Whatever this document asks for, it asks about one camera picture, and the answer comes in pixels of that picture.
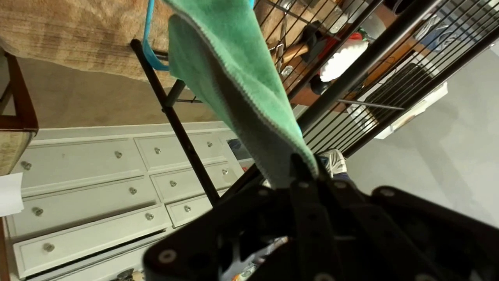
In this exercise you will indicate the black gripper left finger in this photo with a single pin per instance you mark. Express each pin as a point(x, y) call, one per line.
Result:
point(314, 229)

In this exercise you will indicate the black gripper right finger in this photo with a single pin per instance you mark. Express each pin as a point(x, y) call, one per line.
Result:
point(375, 240)

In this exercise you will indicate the green cloth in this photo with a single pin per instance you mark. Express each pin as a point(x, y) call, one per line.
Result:
point(234, 73)

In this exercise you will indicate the white dresser with knobs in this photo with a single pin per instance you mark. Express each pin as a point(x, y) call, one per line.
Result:
point(94, 197)

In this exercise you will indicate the teal plastic clothes hanger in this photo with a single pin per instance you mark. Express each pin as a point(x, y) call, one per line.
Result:
point(152, 48)

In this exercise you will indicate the white sheet of paper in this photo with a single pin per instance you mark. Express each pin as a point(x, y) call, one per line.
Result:
point(10, 196)

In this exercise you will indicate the wooden seat with tan cushion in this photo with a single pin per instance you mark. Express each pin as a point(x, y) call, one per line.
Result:
point(21, 104)

